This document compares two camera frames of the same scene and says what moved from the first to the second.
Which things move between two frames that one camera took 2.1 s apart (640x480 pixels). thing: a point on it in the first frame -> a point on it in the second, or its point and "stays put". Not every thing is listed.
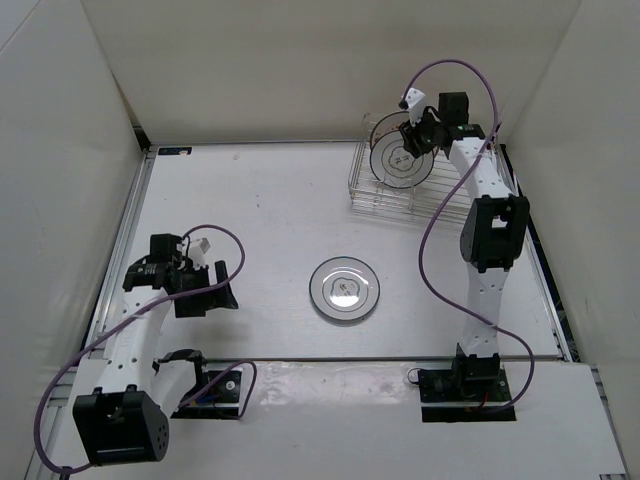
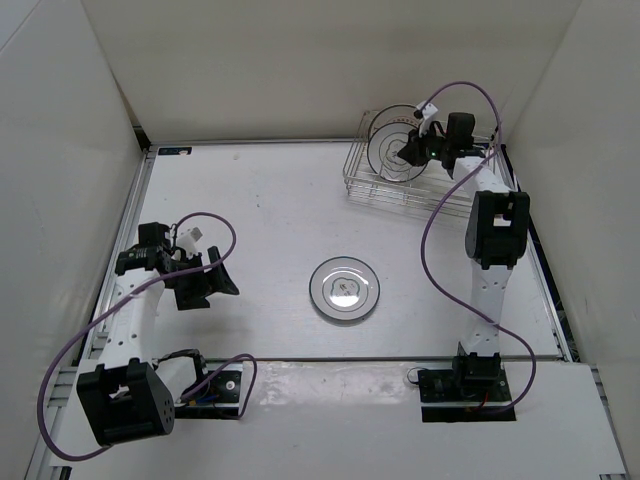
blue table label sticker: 174,151 stays put
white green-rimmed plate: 344,287 stays put
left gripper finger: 221,271 -> 213,254
